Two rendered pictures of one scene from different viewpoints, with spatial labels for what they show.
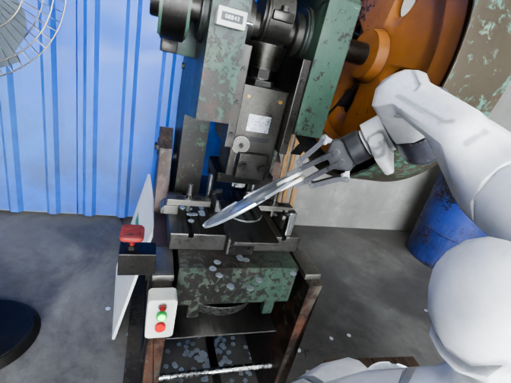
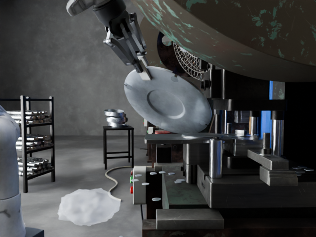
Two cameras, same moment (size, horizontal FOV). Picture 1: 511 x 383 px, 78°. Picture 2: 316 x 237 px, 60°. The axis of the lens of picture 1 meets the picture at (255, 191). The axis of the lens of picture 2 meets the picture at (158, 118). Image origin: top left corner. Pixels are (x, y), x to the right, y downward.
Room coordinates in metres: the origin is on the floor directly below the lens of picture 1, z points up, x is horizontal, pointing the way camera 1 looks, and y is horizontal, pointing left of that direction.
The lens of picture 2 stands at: (1.07, -0.79, 0.88)
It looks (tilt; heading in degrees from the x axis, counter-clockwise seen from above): 3 degrees down; 110
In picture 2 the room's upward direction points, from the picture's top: straight up
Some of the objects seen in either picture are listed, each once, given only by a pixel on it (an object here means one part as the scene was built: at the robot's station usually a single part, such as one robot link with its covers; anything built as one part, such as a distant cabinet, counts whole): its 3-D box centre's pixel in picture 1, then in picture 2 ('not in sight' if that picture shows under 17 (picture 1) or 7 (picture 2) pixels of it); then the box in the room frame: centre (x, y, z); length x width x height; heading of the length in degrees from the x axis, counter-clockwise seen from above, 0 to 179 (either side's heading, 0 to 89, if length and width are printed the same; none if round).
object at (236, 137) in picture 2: (233, 200); (242, 143); (1.03, 0.07, 0.76); 0.15 x 0.09 x 0.05; 111
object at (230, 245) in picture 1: (242, 236); (186, 156); (0.87, 0.01, 0.72); 0.25 x 0.14 x 0.14; 21
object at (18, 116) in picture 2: not in sight; (26, 141); (-1.23, 1.44, 0.47); 0.46 x 0.43 x 0.95; 1
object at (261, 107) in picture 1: (252, 128); (231, 49); (1.00, 0.05, 1.04); 0.17 x 0.15 x 0.30; 21
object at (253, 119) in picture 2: (211, 179); (254, 125); (1.06, 0.17, 0.81); 0.02 x 0.02 x 0.14
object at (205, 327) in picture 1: (213, 294); not in sight; (1.04, 0.07, 0.31); 0.43 x 0.42 x 0.01; 111
